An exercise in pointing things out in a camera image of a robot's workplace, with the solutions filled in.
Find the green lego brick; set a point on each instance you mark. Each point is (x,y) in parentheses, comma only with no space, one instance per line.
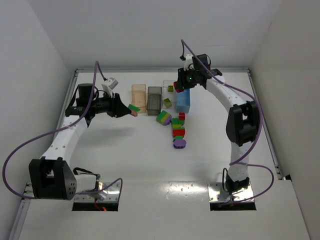
(133,108)

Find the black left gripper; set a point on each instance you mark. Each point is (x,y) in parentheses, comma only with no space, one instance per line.
(113,105)

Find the purple rounded lego brick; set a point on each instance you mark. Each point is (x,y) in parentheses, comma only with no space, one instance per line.
(179,143)

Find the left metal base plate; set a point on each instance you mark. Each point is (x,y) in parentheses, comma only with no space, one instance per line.
(109,193)

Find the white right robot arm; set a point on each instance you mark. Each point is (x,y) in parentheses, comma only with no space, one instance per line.
(243,119)

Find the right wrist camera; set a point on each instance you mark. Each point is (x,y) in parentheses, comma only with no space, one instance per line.
(187,62)

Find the blue plastic bin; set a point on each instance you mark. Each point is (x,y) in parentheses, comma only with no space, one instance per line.
(183,101)

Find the clear plastic bin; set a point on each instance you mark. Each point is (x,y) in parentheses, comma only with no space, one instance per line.
(166,94)

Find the grey translucent bin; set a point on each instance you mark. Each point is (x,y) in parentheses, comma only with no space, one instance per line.
(154,100)

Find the green lime purple lego block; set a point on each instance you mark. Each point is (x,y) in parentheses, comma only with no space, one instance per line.
(164,118)

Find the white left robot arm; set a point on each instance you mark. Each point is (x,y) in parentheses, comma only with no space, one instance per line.
(51,176)

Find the red green lego stack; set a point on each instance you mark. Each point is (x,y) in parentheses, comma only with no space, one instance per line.
(178,130)

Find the red lego brick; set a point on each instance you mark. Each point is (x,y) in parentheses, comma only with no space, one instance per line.
(177,87)

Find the small red lego stack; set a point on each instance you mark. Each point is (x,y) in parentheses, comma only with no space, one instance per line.
(181,118)

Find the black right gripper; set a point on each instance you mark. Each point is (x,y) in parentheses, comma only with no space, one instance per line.
(182,78)

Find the orange translucent bin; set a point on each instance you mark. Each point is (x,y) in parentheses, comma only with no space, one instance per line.
(139,97)

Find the lime lego brick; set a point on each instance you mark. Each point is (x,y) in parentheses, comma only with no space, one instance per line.
(167,103)
(170,88)

